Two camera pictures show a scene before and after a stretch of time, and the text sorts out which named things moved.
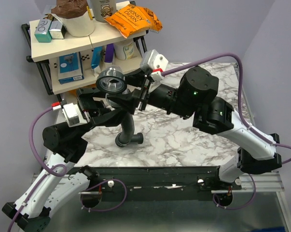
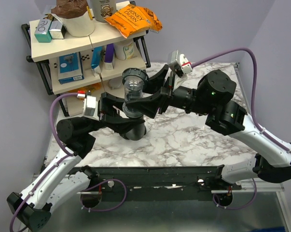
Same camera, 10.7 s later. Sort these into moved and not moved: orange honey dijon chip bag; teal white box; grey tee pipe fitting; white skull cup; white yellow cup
Moved: grey tee pipe fitting
Not moved: teal white box; white yellow cup; white skull cup; orange honey dijon chip bag
